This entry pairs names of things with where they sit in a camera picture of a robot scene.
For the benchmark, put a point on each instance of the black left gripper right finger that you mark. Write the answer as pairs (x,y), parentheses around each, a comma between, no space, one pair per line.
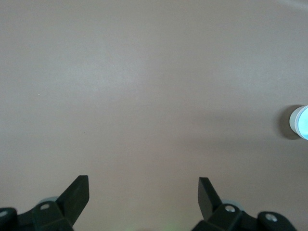
(211,204)

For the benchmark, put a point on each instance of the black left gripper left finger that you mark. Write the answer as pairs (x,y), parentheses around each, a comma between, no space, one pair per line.
(72,202)

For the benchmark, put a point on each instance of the blue bowl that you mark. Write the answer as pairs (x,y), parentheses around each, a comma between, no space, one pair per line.
(303,122)

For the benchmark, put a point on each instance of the white bowl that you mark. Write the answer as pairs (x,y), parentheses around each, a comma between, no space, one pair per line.
(293,121)

